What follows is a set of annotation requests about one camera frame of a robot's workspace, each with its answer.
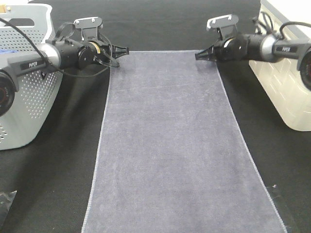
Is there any black fabric table mat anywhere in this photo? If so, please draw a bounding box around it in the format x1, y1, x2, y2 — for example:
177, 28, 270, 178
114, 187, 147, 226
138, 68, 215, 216
0, 0, 311, 233

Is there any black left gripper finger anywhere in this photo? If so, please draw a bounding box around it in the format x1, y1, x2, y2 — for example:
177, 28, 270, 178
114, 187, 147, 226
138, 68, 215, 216
107, 61, 120, 68
112, 45, 129, 58

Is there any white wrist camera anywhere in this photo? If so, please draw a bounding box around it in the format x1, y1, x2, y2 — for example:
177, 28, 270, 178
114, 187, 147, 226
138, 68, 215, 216
73, 17, 103, 41
206, 14, 239, 40

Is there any grey perforated laundry basket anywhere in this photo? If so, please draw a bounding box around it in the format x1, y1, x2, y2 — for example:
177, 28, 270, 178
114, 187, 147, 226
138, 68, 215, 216
0, 3, 63, 150

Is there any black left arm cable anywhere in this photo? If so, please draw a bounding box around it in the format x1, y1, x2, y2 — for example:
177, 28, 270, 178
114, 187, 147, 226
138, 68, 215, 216
0, 17, 120, 79

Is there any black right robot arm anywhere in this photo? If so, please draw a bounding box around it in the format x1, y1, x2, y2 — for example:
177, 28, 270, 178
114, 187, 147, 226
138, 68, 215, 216
195, 33, 311, 89

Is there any clear tape strip left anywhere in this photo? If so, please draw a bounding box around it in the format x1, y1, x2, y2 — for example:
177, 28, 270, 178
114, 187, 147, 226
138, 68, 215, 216
0, 191, 17, 221

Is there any blue towel in basket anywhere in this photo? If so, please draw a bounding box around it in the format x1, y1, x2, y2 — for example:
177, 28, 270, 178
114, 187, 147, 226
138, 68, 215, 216
0, 50, 14, 54

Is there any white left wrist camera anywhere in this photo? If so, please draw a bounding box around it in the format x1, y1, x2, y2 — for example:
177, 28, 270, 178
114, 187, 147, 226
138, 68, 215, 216
73, 17, 103, 41

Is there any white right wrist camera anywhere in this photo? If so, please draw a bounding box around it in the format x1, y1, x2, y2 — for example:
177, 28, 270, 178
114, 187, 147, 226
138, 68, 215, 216
206, 14, 239, 40

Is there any grey towel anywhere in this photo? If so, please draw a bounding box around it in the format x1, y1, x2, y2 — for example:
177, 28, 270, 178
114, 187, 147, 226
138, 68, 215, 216
82, 50, 286, 233

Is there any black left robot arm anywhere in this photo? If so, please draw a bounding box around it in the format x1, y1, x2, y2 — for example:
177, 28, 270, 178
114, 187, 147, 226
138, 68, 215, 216
0, 39, 129, 115

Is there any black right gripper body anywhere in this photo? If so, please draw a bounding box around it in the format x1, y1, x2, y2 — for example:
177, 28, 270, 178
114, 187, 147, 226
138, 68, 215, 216
212, 37, 248, 62

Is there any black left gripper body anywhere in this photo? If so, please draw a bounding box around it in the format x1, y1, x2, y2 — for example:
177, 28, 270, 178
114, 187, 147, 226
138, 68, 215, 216
78, 40, 113, 69

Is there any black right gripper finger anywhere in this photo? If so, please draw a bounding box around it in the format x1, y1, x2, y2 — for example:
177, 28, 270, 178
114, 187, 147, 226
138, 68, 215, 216
195, 52, 216, 61
199, 45, 214, 54

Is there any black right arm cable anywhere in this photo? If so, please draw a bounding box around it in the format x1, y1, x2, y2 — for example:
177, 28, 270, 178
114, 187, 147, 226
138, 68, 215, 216
252, 10, 311, 39

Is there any cream plastic storage bin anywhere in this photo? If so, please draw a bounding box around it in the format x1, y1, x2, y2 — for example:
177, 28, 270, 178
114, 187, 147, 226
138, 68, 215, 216
249, 0, 311, 132

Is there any clear tape strip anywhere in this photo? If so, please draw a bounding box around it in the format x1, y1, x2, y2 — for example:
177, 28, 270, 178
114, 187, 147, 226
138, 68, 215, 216
266, 184, 286, 219
0, 191, 17, 221

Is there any clear tape strip right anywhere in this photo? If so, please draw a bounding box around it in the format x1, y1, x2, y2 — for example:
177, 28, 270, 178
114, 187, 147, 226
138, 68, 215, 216
266, 184, 286, 219

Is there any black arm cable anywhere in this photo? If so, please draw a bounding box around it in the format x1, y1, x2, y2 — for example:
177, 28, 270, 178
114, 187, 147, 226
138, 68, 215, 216
252, 10, 311, 39
0, 17, 120, 79

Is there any wooden basket handle knob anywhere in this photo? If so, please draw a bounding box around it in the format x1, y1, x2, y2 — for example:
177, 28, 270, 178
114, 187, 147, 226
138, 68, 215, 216
0, 4, 11, 14

